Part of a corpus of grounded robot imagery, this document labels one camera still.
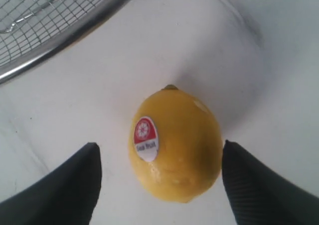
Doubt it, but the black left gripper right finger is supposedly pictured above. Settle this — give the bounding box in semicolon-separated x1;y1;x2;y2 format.
222;140;319;225

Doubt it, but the oval steel mesh basket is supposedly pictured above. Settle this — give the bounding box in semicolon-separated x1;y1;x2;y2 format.
0;0;129;83

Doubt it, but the yellow lemon with sticker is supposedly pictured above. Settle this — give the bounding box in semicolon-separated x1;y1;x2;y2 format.
128;85;223;203

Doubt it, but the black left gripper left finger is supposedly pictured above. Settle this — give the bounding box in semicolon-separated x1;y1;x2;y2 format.
0;142;102;225

